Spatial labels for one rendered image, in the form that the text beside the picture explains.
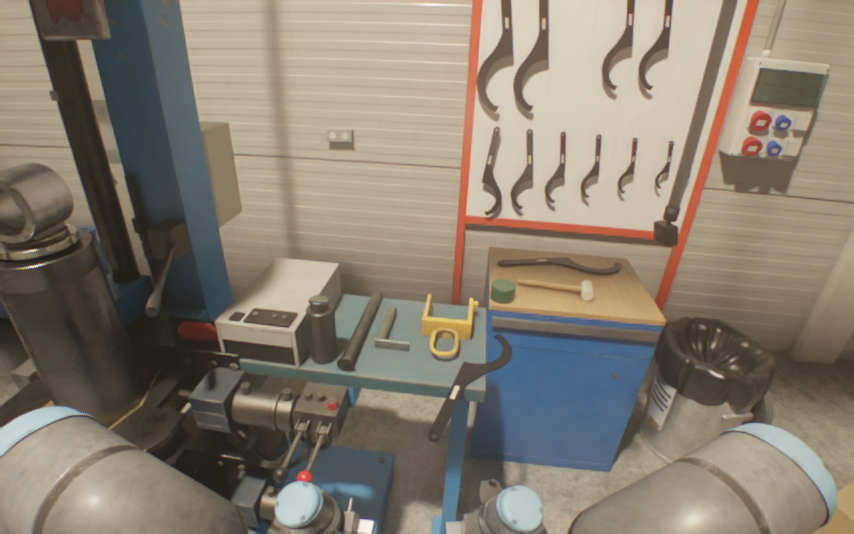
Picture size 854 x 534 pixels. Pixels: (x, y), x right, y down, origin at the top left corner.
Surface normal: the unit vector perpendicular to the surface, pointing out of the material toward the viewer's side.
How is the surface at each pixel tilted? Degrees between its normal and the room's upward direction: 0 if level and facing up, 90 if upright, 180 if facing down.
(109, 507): 30
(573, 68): 90
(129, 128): 90
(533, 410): 90
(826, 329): 90
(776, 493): 25
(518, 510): 19
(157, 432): 0
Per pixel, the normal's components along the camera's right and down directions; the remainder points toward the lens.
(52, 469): -0.07, -0.74
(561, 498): 0.04, -0.88
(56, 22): 0.45, 0.43
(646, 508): -0.58, -0.75
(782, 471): 0.14, -0.73
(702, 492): -0.27, -0.83
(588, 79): -0.12, 0.46
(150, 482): 0.53, -0.82
